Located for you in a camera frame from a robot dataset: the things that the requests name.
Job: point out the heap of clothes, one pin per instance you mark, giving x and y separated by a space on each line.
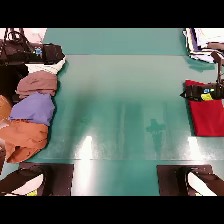
205 41

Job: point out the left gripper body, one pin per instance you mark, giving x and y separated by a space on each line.
52 53

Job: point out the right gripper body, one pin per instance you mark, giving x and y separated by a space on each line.
195 91

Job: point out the brown garment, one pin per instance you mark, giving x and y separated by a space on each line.
38 83

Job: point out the white garment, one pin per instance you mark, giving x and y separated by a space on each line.
43 68

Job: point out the red T-shirt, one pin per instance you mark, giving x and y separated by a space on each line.
208 116

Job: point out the tan garment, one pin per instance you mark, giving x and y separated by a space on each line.
4 107

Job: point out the blue garment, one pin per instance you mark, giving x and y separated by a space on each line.
33 108

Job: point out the orange garment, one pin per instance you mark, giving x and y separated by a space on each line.
23 138

